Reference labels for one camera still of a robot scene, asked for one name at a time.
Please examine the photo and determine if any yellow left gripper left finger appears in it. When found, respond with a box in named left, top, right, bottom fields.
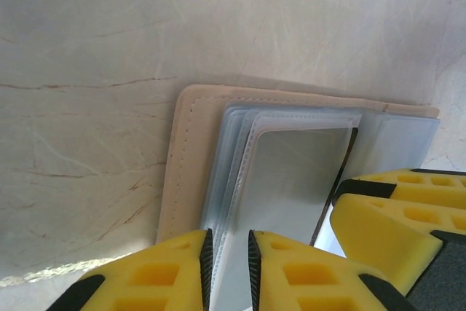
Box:
left=45, top=229, right=214, bottom=311

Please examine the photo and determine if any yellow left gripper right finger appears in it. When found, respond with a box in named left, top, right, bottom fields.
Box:
left=248, top=229, right=419, bottom=311

